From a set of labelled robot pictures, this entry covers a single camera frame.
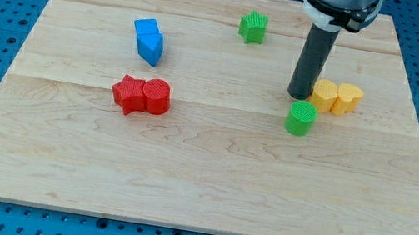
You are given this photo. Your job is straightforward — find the green cylinder block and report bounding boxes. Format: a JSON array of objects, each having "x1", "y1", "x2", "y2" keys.
[{"x1": 284, "y1": 100, "x2": 318, "y2": 136}]

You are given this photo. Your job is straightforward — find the wooden board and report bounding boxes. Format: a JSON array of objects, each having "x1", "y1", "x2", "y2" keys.
[{"x1": 0, "y1": 0, "x2": 419, "y2": 235}]

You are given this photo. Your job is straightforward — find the red cylinder block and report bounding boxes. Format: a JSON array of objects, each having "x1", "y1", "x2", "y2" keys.
[{"x1": 142, "y1": 78, "x2": 171, "y2": 115}]

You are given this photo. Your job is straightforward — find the red star block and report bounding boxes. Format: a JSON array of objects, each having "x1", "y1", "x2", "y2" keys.
[{"x1": 112, "y1": 75, "x2": 146, "y2": 115}]

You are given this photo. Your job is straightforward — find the blue triangle block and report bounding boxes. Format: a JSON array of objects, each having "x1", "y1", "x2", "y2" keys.
[{"x1": 137, "y1": 33, "x2": 163, "y2": 67}]

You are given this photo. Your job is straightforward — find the green star block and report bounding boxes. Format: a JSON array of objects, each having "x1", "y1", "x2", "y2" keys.
[{"x1": 238, "y1": 11, "x2": 268, "y2": 44}]

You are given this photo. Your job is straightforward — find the blue cube block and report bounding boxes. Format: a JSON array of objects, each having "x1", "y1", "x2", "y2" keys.
[{"x1": 134, "y1": 18, "x2": 160, "y2": 36}]

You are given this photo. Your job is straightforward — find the yellow hexagon block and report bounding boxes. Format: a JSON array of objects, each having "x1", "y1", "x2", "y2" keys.
[{"x1": 307, "y1": 79, "x2": 338, "y2": 113}]

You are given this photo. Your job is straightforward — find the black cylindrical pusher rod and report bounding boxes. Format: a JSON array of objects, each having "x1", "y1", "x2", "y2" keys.
[{"x1": 287, "y1": 24, "x2": 338, "y2": 100}]

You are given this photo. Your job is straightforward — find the yellow heart block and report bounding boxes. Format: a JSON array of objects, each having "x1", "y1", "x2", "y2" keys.
[{"x1": 331, "y1": 83, "x2": 364, "y2": 116}]

